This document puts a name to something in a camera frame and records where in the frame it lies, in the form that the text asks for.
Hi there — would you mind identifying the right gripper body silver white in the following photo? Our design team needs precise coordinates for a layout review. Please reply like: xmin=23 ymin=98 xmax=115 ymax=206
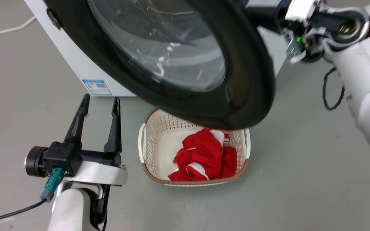
xmin=278 ymin=0 xmax=327 ymax=64

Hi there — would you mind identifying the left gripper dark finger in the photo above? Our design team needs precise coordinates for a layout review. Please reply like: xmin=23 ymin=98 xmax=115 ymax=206
xmin=64 ymin=94 xmax=91 ymax=145
xmin=103 ymin=97 xmax=122 ymax=154

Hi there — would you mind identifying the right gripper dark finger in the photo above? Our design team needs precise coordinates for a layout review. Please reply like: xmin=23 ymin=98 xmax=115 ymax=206
xmin=245 ymin=6 xmax=287 ymax=33

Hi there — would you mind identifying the left gripper body black and white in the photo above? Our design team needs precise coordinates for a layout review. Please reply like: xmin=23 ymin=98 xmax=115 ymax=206
xmin=24 ymin=141 xmax=128 ymax=187

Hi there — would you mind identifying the black round washing machine door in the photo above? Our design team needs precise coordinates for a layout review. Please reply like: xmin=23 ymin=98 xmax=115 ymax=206
xmin=43 ymin=0 xmax=276 ymax=130

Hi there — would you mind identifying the white washing machine body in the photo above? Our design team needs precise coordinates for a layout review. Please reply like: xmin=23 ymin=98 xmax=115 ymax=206
xmin=24 ymin=0 xmax=289 ymax=97

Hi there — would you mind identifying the black door latch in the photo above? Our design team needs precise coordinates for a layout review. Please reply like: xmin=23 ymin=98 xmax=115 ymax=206
xmin=46 ymin=8 xmax=64 ymax=30

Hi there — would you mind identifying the blue and white energy label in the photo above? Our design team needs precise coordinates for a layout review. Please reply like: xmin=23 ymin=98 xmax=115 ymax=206
xmin=82 ymin=79 xmax=112 ymax=97

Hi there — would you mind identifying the cream perforated laundry basket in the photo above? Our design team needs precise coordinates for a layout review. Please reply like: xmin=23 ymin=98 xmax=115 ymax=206
xmin=138 ymin=108 xmax=251 ymax=187

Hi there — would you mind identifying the red and white garment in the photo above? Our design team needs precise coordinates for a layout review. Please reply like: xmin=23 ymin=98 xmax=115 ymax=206
xmin=168 ymin=127 xmax=238 ymax=182

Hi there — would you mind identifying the black cable with teal connector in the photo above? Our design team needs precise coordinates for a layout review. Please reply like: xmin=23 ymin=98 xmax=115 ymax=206
xmin=0 ymin=167 xmax=65 ymax=226

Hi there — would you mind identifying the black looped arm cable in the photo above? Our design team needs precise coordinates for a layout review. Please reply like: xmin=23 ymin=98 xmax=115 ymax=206
xmin=322 ymin=66 xmax=346 ymax=111

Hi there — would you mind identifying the white cable on floor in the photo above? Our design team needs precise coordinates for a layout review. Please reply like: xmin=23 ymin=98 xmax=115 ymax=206
xmin=0 ymin=16 xmax=37 ymax=44

